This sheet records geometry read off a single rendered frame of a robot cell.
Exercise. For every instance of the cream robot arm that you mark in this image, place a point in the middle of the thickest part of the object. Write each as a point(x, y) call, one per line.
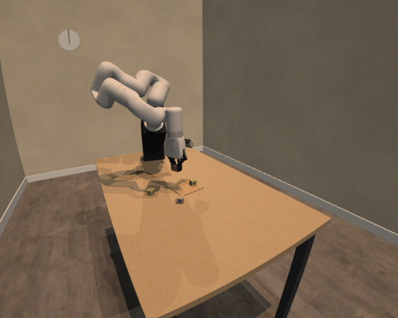
point(110, 83)

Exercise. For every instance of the tan flat mat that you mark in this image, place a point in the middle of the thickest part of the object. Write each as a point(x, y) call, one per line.
point(184, 188)

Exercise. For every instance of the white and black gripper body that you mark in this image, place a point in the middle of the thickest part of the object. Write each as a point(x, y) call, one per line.
point(174, 147)

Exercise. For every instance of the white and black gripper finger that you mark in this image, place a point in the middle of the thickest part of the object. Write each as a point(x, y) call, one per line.
point(172, 160)
point(180, 161)

